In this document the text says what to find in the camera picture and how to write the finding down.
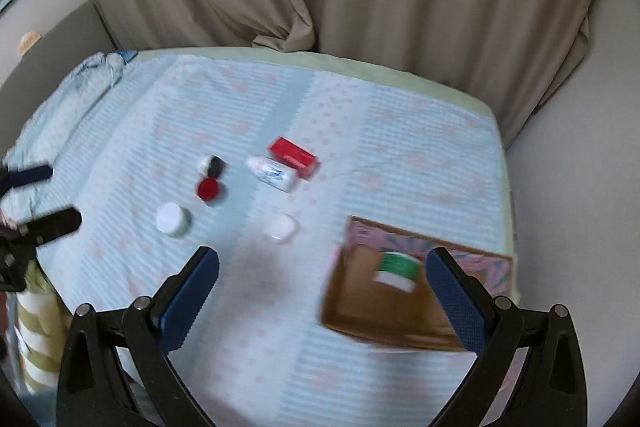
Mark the white tube with blue print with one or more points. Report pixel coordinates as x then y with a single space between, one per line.
272 174

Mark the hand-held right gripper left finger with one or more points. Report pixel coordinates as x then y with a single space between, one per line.
192 292

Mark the black cap small bottle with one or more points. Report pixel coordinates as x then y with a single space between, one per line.
211 166

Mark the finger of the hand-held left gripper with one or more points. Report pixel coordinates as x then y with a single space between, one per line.
56 224
31 175

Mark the red carton box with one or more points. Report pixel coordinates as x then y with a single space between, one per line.
293 157

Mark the striped yellow white cloth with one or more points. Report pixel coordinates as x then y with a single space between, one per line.
37 332

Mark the light blue crumpled blanket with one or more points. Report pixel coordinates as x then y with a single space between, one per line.
75 92

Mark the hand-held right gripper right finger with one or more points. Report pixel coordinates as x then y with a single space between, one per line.
457 302

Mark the small white jar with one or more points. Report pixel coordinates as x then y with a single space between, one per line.
281 227

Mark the grey headboard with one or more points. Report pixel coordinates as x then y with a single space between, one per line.
55 42

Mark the cardboard box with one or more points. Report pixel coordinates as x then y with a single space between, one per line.
410 302

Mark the light blue patterned bedsheet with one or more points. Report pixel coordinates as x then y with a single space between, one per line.
300 147

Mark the green lid white jar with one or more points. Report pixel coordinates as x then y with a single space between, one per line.
397 270

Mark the red lid black jar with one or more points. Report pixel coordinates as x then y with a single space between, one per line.
209 190

